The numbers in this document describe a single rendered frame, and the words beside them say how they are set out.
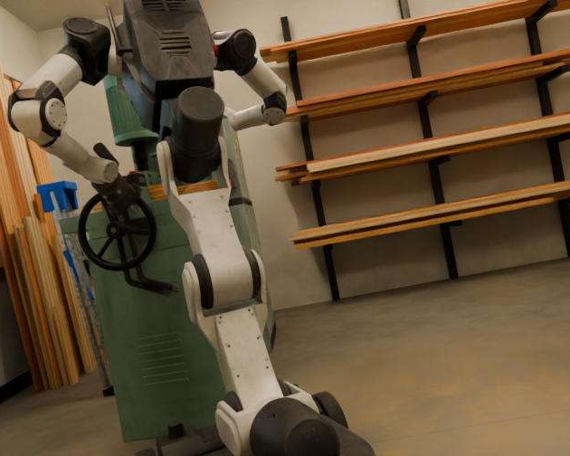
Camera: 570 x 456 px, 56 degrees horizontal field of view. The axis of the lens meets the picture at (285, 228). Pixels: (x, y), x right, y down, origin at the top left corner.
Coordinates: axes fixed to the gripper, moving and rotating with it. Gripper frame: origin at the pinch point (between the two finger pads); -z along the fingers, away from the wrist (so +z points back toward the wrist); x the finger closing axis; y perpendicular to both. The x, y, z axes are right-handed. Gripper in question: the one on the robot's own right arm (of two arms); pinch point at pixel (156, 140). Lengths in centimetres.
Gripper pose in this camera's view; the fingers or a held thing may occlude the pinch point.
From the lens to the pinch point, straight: 211.6
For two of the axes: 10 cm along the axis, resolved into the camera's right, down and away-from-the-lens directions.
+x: 1.6, 9.8, -1.2
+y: 1.6, 0.9, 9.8
